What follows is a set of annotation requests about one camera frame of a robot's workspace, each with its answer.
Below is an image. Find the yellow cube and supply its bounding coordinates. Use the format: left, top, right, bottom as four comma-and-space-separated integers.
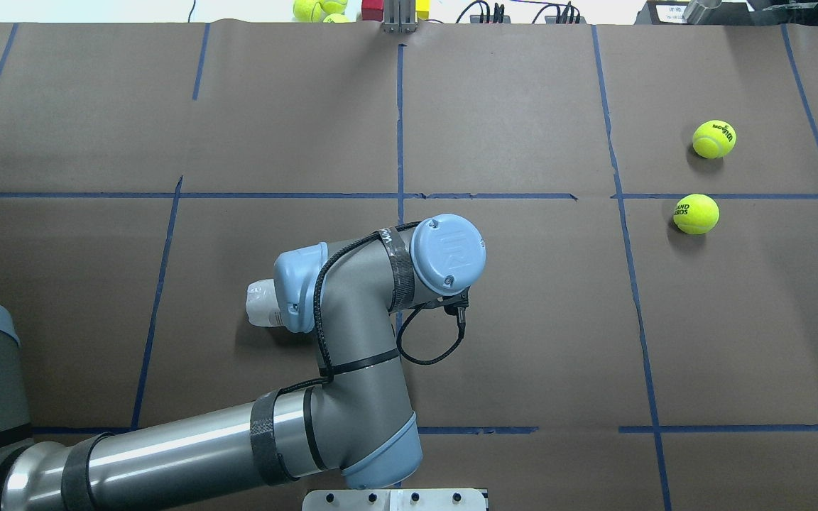
415, 0, 431, 20

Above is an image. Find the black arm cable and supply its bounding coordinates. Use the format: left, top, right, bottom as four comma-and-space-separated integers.
313, 226, 469, 384

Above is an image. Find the tennis ball beside post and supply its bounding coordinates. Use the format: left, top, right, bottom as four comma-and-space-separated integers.
293, 0, 327, 23

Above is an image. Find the red cube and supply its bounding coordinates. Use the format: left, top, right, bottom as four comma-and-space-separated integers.
360, 0, 384, 22

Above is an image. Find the aluminium frame post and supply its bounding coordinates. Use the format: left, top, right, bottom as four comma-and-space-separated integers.
382, 0, 418, 33

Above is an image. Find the clear tennis ball can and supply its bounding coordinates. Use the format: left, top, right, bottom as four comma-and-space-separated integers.
246, 278, 285, 328

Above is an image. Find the tennis ball Wilson print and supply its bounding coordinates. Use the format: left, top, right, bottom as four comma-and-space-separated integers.
692, 119, 737, 159

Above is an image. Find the steel bottle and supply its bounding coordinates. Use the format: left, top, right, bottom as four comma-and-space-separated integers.
682, 0, 723, 26

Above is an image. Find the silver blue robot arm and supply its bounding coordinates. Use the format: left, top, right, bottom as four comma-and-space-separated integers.
0, 214, 487, 510

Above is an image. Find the tennis ball Grand Slam print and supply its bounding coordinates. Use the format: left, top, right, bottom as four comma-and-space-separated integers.
672, 194, 720, 235

